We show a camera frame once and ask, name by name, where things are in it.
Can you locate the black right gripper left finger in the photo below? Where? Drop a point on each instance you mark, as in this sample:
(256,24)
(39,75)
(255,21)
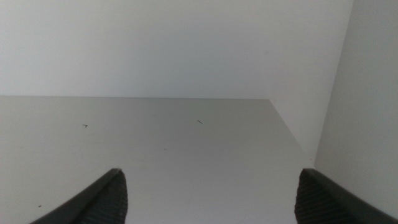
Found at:
(105,202)

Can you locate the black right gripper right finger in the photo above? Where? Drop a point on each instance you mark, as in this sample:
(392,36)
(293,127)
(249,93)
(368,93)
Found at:
(320,202)

